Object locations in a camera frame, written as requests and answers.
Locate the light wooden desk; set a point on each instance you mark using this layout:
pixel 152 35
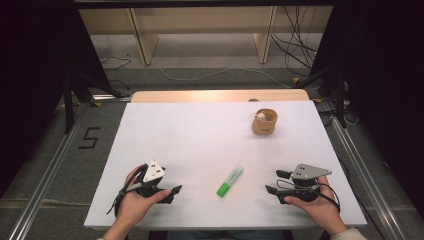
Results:
pixel 200 23

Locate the person's left hand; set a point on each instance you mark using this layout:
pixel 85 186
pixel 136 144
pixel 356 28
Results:
pixel 136 206

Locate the white table cover board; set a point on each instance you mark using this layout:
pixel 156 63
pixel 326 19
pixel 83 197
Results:
pixel 213 140

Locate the green marker pen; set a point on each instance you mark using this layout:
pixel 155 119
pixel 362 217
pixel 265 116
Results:
pixel 230 181

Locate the person's right hand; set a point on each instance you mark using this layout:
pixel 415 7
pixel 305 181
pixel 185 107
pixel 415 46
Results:
pixel 320 210

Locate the black tripod stand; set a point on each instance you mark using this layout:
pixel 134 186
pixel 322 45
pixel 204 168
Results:
pixel 333 90
pixel 75 96

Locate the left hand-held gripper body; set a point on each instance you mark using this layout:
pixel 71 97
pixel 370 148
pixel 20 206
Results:
pixel 154 173

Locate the small white figurine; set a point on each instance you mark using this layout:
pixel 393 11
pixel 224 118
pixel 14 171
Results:
pixel 260 117

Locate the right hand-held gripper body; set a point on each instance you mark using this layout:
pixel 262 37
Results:
pixel 305 181

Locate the aluminium floor rail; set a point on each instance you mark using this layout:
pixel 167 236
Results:
pixel 366 180
pixel 46 170

